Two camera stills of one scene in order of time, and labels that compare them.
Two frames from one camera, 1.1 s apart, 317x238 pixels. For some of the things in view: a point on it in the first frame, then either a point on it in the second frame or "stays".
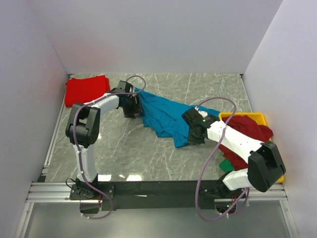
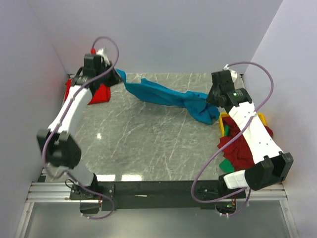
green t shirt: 226,165 stays
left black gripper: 136,104 -> 110,77
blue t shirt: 165,116 -> 196,102
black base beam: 155,195 stays
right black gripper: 195,138 -> 214,96
